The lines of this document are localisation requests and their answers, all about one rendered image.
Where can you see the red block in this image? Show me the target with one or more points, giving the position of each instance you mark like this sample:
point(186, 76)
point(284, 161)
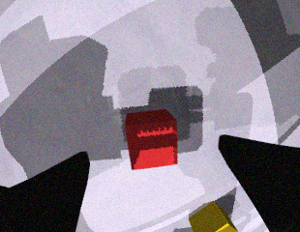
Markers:
point(152, 139)

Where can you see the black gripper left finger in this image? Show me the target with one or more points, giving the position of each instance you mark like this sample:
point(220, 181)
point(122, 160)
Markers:
point(48, 202)

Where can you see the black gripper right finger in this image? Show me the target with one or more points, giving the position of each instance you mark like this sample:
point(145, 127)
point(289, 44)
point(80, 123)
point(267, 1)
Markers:
point(270, 175)

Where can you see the yellow block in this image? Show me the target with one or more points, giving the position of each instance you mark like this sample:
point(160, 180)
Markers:
point(212, 219)

